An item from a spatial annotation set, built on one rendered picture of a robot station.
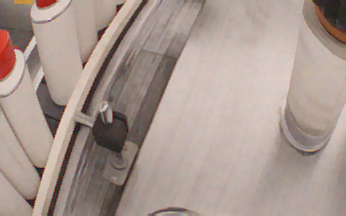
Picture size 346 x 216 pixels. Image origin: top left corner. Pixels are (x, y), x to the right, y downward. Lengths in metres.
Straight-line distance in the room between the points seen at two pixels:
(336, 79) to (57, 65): 0.28
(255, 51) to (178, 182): 0.17
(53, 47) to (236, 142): 0.21
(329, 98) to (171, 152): 0.19
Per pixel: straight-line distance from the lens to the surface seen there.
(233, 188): 0.47
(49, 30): 0.41
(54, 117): 0.52
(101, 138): 0.46
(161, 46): 0.61
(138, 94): 0.58
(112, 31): 0.53
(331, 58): 0.36
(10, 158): 0.39
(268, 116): 0.51
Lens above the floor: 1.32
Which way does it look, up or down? 60 degrees down
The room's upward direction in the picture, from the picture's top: 1 degrees counter-clockwise
